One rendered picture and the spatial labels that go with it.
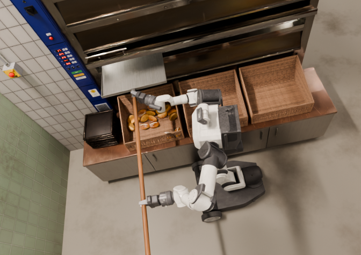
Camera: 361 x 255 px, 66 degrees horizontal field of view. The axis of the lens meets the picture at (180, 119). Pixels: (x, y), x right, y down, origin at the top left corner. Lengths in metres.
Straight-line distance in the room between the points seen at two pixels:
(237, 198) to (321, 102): 1.19
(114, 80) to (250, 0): 1.24
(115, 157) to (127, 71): 0.84
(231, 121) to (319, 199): 1.61
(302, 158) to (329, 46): 1.66
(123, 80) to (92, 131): 0.63
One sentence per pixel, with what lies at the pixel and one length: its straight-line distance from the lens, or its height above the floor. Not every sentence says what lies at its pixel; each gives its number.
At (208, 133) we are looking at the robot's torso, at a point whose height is 1.40.
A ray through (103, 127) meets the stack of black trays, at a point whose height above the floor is 0.78.
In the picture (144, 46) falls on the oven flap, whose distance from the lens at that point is 2.30.
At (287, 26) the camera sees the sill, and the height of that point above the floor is 1.18.
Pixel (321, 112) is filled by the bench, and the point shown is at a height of 0.58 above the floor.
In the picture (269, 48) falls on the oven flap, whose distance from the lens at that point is 2.70.
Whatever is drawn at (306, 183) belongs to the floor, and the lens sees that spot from 3.13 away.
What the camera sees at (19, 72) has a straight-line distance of 2.62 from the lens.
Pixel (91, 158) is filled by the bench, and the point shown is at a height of 0.58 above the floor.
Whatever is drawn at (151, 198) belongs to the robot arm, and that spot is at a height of 1.24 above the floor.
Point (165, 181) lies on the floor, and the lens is 3.16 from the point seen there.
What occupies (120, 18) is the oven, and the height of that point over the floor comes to 1.65.
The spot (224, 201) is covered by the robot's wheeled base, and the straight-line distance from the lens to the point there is 2.83.
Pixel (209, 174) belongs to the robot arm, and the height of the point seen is 1.43.
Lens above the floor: 2.90
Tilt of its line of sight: 57 degrees down
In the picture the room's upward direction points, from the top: 19 degrees counter-clockwise
